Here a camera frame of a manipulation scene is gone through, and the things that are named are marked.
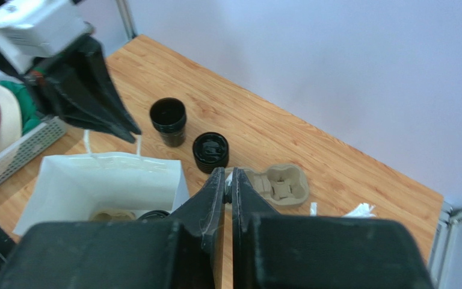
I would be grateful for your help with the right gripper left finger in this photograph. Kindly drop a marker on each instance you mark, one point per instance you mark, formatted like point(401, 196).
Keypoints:
point(200, 240)

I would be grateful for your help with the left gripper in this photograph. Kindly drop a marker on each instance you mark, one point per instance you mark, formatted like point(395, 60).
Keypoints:
point(75, 87)

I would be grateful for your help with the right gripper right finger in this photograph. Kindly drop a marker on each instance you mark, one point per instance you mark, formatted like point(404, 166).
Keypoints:
point(247, 204)

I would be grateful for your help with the black cup lid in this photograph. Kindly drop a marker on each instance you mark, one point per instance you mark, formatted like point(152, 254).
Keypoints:
point(153, 215)

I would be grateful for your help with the pulp cup carrier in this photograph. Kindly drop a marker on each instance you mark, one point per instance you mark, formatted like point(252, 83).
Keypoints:
point(112, 215)
point(281, 185)

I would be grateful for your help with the white paper bag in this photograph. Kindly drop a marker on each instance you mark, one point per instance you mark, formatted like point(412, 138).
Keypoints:
point(74, 187)

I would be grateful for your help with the black lidded coffee cup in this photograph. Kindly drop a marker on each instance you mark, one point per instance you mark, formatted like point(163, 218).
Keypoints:
point(210, 150)

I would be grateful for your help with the green item in bin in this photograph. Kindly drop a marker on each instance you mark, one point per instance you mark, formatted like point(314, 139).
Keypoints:
point(30, 119)

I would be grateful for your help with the beige round plate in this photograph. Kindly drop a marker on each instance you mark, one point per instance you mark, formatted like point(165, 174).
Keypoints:
point(10, 119)

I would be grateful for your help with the white wrapped straws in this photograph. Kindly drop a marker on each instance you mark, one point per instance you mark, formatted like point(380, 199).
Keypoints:
point(362, 211)

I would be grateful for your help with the white plastic bin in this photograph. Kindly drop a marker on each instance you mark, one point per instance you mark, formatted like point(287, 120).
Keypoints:
point(29, 146)

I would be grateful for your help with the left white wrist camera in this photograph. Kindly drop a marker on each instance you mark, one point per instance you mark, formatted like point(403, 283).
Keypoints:
point(30, 29)

